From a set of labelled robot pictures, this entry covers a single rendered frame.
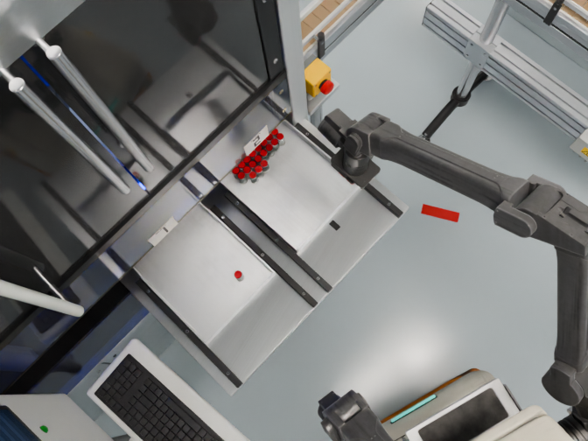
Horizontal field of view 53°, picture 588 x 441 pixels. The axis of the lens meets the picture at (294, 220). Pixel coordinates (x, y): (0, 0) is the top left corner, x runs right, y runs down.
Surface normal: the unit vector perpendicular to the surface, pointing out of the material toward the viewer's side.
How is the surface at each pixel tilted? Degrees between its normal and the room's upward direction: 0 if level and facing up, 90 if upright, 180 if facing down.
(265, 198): 0
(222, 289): 0
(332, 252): 0
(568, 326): 75
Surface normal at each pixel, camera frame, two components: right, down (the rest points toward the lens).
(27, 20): 0.72, 0.66
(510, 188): -0.15, -0.72
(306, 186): -0.06, -0.27
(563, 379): -0.73, 0.55
